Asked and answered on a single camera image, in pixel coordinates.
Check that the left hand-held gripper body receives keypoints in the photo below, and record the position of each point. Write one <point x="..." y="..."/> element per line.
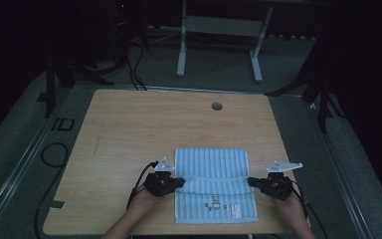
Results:
<point x="159" y="184"/>

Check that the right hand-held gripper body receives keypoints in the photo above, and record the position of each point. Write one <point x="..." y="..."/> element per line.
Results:
<point x="278" y="186"/>

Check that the blue striped towel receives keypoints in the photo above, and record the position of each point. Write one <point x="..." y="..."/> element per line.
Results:
<point x="215" y="166"/>

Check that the person's left hand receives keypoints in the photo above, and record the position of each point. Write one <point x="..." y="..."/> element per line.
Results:
<point x="144" y="200"/>

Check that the person's right hand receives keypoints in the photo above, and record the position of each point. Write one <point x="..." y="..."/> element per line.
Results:
<point x="291" y="207"/>

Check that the black metal stand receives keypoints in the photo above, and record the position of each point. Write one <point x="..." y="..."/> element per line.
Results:
<point x="50" y="86"/>
<point x="323" y="99"/>

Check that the dark equipment rack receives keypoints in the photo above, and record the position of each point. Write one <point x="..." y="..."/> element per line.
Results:
<point x="126" y="23"/>

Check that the white metal desk frame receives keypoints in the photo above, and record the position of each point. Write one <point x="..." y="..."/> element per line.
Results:
<point x="224" y="26"/>

